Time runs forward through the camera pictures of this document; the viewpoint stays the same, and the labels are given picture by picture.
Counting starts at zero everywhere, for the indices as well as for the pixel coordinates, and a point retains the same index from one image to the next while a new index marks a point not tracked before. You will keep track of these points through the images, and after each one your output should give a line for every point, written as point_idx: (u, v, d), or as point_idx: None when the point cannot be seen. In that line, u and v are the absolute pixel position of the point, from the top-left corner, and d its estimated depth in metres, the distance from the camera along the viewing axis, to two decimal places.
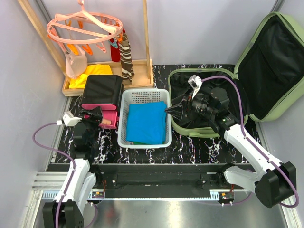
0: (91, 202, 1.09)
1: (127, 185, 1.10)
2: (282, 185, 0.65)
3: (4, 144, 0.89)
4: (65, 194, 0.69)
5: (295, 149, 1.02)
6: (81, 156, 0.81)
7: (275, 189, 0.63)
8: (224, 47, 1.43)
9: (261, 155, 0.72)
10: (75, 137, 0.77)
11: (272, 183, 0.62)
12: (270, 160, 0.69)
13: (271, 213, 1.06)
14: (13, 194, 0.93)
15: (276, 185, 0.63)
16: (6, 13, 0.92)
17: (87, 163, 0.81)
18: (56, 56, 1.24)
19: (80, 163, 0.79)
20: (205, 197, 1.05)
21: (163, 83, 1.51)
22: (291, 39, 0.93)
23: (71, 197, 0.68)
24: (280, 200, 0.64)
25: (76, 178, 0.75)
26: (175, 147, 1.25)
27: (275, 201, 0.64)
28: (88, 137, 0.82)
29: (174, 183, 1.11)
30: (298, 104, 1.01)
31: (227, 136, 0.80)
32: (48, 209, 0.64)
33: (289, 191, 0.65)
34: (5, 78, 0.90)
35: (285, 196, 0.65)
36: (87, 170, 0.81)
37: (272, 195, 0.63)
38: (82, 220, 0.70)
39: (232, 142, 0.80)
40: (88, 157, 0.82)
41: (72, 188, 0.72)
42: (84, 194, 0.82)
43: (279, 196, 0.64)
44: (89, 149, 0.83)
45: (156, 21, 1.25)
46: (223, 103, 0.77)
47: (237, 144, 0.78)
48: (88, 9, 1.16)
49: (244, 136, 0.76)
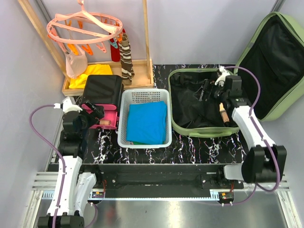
0: (91, 202, 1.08)
1: (127, 185, 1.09)
2: (269, 167, 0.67)
3: (4, 144, 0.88)
4: (59, 205, 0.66)
5: (295, 149, 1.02)
6: (70, 150, 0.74)
7: (259, 165, 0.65)
8: (224, 47, 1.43)
9: (257, 131, 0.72)
10: (65, 124, 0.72)
11: (259, 159, 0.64)
12: (263, 137, 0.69)
13: (270, 212, 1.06)
14: (13, 194, 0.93)
15: (261, 162, 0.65)
16: (6, 13, 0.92)
17: (78, 160, 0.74)
18: (56, 56, 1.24)
19: (70, 162, 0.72)
20: (205, 197, 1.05)
21: (163, 83, 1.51)
22: (291, 39, 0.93)
23: (66, 210, 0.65)
24: (261, 177, 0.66)
25: (69, 183, 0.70)
26: (175, 147, 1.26)
27: (254, 176, 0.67)
28: (79, 126, 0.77)
29: (174, 183, 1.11)
30: (298, 104, 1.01)
31: (235, 114, 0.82)
32: (43, 223, 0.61)
33: (273, 174, 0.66)
34: (6, 78, 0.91)
35: (267, 177, 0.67)
36: (80, 167, 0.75)
37: (254, 170, 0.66)
38: (83, 220, 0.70)
39: (238, 121, 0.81)
40: (78, 150, 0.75)
41: (66, 197, 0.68)
42: (84, 195, 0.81)
43: (261, 175, 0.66)
44: (79, 140, 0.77)
45: (156, 21, 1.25)
46: (235, 81, 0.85)
47: (241, 123, 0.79)
48: (88, 9, 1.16)
49: (249, 116, 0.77)
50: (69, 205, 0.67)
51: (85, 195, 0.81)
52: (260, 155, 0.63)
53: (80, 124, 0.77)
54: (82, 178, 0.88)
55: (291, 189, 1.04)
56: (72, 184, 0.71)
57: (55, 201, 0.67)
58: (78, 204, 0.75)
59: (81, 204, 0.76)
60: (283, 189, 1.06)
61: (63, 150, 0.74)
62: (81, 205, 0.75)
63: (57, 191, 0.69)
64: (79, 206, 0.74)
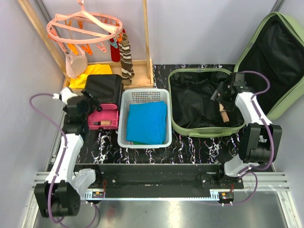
0: (91, 202, 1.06)
1: (127, 185, 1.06)
2: (265, 147, 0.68)
3: (4, 145, 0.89)
4: (57, 174, 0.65)
5: (295, 149, 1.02)
6: (73, 130, 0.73)
7: (254, 140, 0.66)
8: (224, 47, 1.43)
9: (255, 112, 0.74)
10: (69, 106, 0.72)
11: (253, 133, 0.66)
12: (261, 117, 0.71)
13: (270, 211, 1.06)
14: (13, 194, 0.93)
15: (256, 138, 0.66)
16: (6, 14, 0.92)
17: (80, 138, 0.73)
18: (56, 56, 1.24)
19: (71, 138, 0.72)
20: (205, 197, 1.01)
21: (163, 83, 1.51)
22: (291, 39, 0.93)
23: (63, 178, 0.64)
24: (256, 155, 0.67)
25: (69, 156, 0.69)
26: (175, 147, 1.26)
27: (249, 153, 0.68)
28: (82, 110, 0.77)
29: (174, 183, 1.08)
30: (298, 104, 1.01)
31: (237, 100, 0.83)
32: (40, 189, 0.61)
33: (267, 153, 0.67)
34: (6, 78, 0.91)
35: (261, 156, 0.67)
36: (80, 146, 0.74)
37: (249, 145, 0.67)
38: (78, 196, 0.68)
39: (240, 106, 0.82)
40: (80, 131, 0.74)
41: (65, 167, 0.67)
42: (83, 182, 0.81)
43: (255, 152, 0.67)
44: (82, 123, 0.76)
45: (156, 21, 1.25)
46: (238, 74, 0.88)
47: (241, 106, 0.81)
48: (88, 9, 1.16)
49: (251, 99, 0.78)
50: (67, 175, 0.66)
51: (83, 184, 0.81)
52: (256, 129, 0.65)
53: (83, 109, 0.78)
54: (82, 171, 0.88)
55: (291, 189, 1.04)
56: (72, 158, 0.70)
57: (54, 170, 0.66)
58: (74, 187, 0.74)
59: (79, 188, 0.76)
60: (283, 190, 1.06)
61: (66, 131, 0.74)
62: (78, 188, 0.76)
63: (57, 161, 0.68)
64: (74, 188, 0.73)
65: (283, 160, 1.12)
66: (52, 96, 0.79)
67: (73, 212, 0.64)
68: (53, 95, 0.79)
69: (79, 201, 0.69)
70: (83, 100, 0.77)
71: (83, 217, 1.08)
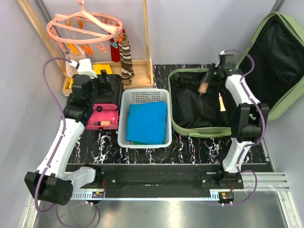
0: (91, 202, 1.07)
1: (127, 185, 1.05)
2: (254, 123, 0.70)
3: (4, 145, 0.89)
4: (49, 166, 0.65)
5: (295, 148, 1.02)
6: (74, 115, 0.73)
7: (246, 118, 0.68)
8: (224, 47, 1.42)
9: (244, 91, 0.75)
10: (73, 87, 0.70)
11: (244, 112, 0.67)
12: (250, 97, 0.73)
13: (270, 211, 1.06)
14: (13, 194, 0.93)
15: (246, 117, 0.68)
16: (6, 14, 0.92)
17: (80, 126, 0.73)
18: (56, 56, 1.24)
19: (70, 126, 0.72)
20: (205, 197, 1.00)
21: (163, 83, 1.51)
22: (291, 39, 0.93)
23: (55, 171, 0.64)
24: (247, 132, 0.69)
25: (64, 146, 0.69)
26: (175, 147, 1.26)
27: (240, 131, 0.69)
28: (88, 92, 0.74)
29: (174, 183, 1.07)
30: (298, 104, 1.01)
31: (227, 82, 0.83)
32: (30, 178, 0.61)
33: (258, 129, 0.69)
34: (6, 78, 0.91)
35: (251, 132, 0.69)
36: (80, 133, 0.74)
37: (240, 124, 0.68)
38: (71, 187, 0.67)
39: (230, 88, 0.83)
40: (81, 117, 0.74)
41: (58, 159, 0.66)
42: (81, 177, 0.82)
43: (246, 129, 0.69)
44: (85, 107, 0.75)
45: (156, 21, 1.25)
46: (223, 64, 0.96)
47: (229, 85, 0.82)
48: (88, 9, 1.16)
49: (240, 80, 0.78)
50: (59, 168, 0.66)
51: (81, 178, 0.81)
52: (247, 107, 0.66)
53: (90, 91, 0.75)
54: (83, 168, 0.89)
55: (291, 189, 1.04)
56: (67, 148, 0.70)
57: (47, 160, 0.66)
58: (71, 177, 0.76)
59: (75, 181, 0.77)
60: (283, 190, 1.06)
61: (68, 114, 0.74)
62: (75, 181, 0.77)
63: (52, 149, 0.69)
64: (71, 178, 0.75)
65: (283, 160, 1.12)
66: (71, 63, 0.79)
67: (62, 202, 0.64)
68: (71, 61, 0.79)
69: (71, 191, 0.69)
70: (90, 80, 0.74)
71: (82, 217, 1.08)
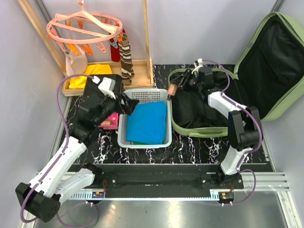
0: (91, 202, 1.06)
1: (127, 185, 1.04)
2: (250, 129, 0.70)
3: (4, 145, 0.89)
4: (41, 181, 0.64)
5: (295, 148, 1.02)
6: (79, 134, 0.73)
7: (240, 125, 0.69)
8: (224, 47, 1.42)
9: (228, 102, 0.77)
10: (82, 109, 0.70)
11: (236, 119, 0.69)
12: (236, 105, 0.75)
13: (270, 211, 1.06)
14: (13, 194, 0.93)
15: (240, 124, 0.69)
16: (6, 14, 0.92)
17: (81, 147, 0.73)
18: (56, 56, 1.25)
19: (72, 145, 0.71)
20: (205, 197, 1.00)
21: (163, 83, 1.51)
22: (291, 39, 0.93)
23: (44, 189, 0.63)
24: (246, 139, 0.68)
25: (61, 164, 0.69)
26: (175, 147, 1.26)
27: (240, 140, 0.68)
28: (95, 114, 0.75)
29: (174, 183, 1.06)
30: (298, 104, 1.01)
31: (210, 101, 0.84)
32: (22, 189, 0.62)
33: (256, 134, 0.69)
34: (6, 79, 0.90)
35: (251, 138, 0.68)
36: (80, 154, 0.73)
37: (237, 131, 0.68)
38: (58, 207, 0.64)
39: (213, 105, 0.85)
40: (85, 137, 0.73)
41: (51, 176, 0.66)
42: (75, 186, 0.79)
43: (246, 137, 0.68)
44: (91, 128, 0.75)
45: (156, 21, 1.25)
46: (207, 75, 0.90)
47: (213, 103, 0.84)
48: (88, 9, 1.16)
49: (221, 95, 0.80)
50: (49, 187, 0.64)
51: (75, 187, 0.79)
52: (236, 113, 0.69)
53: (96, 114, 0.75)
54: (80, 173, 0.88)
55: (291, 189, 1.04)
56: (63, 167, 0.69)
57: (41, 175, 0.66)
58: (63, 189, 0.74)
59: (68, 190, 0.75)
60: (283, 190, 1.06)
61: (73, 131, 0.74)
62: (67, 191, 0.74)
63: (48, 165, 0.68)
64: (63, 191, 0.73)
65: (283, 160, 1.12)
66: (92, 79, 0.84)
67: (45, 220, 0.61)
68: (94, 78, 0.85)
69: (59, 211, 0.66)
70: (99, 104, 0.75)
71: (82, 217, 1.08)
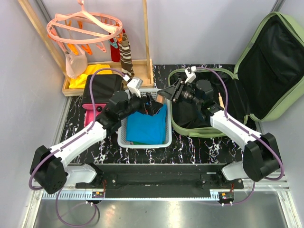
0: (91, 202, 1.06)
1: (127, 185, 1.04)
2: (268, 158, 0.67)
3: (5, 145, 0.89)
4: (61, 149, 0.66)
5: (294, 148, 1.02)
6: (103, 123, 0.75)
7: (259, 159, 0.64)
8: (224, 47, 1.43)
9: (242, 129, 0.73)
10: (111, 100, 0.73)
11: (254, 154, 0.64)
12: (250, 132, 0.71)
13: (270, 211, 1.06)
14: (13, 194, 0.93)
15: (260, 157, 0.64)
16: (6, 14, 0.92)
17: (103, 134, 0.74)
18: (56, 56, 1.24)
19: (97, 129, 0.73)
20: (205, 197, 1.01)
21: (163, 83, 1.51)
22: (291, 39, 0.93)
23: (62, 157, 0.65)
24: (266, 172, 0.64)
25: (83, 141, 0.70)
26: (175, 147, 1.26)
27: (261, 173, 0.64)
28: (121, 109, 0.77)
29: (174, 183, 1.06)
30: (298, 104, 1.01)
31: (213, 122, 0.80)
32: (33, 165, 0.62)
33: (275, 162, 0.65)
34: (6, 79, 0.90)
35: (270, 168, 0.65)
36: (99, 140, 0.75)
37: (257, 165, 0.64)
38: (64, 182, 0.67)
39: (219, 128, 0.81)
40: (108, 127, 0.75)
41: (71, 148, 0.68)
42: (80, 174, 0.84)
43: (266, 166, 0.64)
44: (116, 120, 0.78)
45: (156, 21, 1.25)
46: (208, 93, 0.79)
47: (217, 125, 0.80)
48: (88, 9, 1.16)
49: (227, 118, 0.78)
50: (66, 157, 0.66)
51: (79, 175, 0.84)
52: (254, 148, 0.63)
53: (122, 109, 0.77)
54: (86, 166, 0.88)
55: (291, 189, 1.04)
56: (82, 145, 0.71)
57: (61, 144, 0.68)
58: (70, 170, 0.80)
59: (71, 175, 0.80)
60: (283, 190, 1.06)
61: (99, 119, 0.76)
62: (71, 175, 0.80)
63: (71, 137, 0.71)
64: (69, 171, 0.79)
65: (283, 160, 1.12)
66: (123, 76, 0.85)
67: (49, 189, 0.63)
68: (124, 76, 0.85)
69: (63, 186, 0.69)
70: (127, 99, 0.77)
71: (82, 217, 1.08)
